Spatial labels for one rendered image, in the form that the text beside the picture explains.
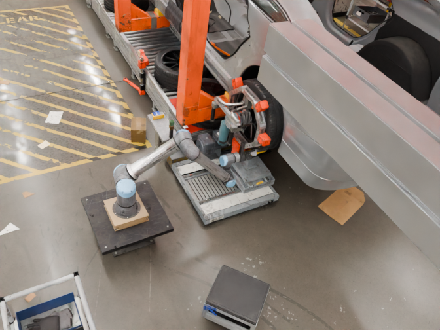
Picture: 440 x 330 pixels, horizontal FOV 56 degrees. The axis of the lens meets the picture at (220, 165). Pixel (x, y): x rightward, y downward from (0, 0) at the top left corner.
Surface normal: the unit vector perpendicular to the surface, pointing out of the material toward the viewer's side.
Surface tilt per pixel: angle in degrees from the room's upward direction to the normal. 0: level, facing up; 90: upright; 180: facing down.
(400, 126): 0
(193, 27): 90
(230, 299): 0
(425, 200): 90
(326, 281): 0
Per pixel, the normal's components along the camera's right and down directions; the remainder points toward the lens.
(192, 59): 0.46, 0.66
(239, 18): -0.59, -0.27
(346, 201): 0.11, -0.69
